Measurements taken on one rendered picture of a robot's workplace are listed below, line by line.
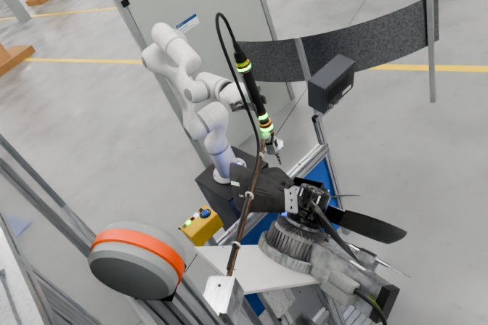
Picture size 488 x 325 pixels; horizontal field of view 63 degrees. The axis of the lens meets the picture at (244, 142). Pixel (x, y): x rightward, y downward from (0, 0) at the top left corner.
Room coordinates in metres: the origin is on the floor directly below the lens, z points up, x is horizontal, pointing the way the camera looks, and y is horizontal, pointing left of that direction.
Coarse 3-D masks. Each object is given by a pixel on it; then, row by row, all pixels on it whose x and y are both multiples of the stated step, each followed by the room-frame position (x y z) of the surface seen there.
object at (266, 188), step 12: (240, 168) 1.11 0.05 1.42; (240, 180) 1.05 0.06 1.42; (264, 180) 1.07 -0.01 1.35; (240, 192) 0.99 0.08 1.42; (264, 192) 1.02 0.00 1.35; (276, 192) 1.03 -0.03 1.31; (240, 204) 0.95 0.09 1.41; (252, 204) 0.96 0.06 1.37; (264, 204) 0.98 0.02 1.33; (276, 204) 0.99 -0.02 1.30
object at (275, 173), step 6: (270, 168) 1.34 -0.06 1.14; (276, 168) 1.33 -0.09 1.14; (264, 174) 1.29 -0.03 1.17; (270, 174) 1.28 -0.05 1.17; (276, 174) 1.27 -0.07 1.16; (282, 174) 1.25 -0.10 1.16; (276, 180) 1.22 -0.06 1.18; (282, 180) 1.20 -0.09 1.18; (288, 180) 1.19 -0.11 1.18; (288, 186) 1.15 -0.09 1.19
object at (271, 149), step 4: (264, 136) 1.06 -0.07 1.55; (268, 136) 1.05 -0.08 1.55; (272, 136) 1.07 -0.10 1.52; (268, 140) 1.05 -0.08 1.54; (272, 140) 1.06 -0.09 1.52; (280, 140) 1.11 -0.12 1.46; (268, 144) 1.06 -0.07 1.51; (272, 144) 1.06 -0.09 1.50; (280, 144) 1.09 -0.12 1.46; (264, 148) 1.11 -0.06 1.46; (268, 148) 1.07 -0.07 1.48; (272, 148) 1.07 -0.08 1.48; (276, 148) 1.08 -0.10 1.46; (280, 148) 1.07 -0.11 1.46; (268, 152) 1.08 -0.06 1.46; (272, 152) 1.07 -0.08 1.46; (276, 152) 1.07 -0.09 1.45
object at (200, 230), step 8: (208, 208) 1.33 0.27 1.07; (200, 216) 1.30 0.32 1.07; (208, 216) 1.29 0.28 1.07; (216, 216) 1.28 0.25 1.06; (192, 224) 1.28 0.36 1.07; (200, 224) 1.26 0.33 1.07; (208, 224) 1.26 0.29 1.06; (216, 224) 1.27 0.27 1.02; (184, 232) 1.26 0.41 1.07; (192, 232) 1.24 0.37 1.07; (200, 232) 1.23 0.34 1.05; (208, 232) 1.25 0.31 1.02; (192, 240) 1.21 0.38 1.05; (200, 240) 1.22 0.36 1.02
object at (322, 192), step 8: (304, 184) 1.07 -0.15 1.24; (304, 192) 1.02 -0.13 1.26; (312, 192) 1.00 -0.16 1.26; (320, 192) 1.01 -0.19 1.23; (304, 200) 1.00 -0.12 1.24; (312, 200) 0.99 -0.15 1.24; (320, 200) 0.98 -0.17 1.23; (328, 200) 0.99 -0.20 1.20; (304, 208) 0.98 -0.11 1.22; (320, 208) 0.97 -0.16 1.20; (296, 216) 0.97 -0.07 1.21; (304, 216) 0.97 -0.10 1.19; (312, 216) 0.97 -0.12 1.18; (304, 224) 0.94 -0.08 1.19; (312, 224) 0.94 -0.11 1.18
